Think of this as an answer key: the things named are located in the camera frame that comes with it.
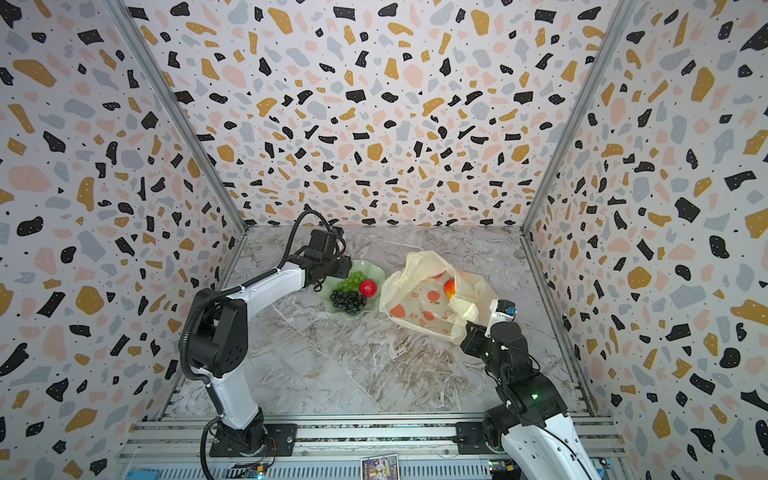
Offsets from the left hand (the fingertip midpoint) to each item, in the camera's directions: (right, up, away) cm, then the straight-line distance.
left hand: (346, 260), depth 96 cm
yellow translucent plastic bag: (+28, -13, +5) cm, 31 cm away
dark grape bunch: (+2, -13, -2) cm, 13 cm away
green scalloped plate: (+7, -4, +7) cm, 11 cm away
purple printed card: (+13, -48, -27) cm, 56 cm away
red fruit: (+7, -9, +3) cm, 12 cm away
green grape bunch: (+1, -8, +4) cm, 9 cm away
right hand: (+35, -16, -21) cm, 43 cm away
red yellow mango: (+34, -9, +5) cm, 36 cm away
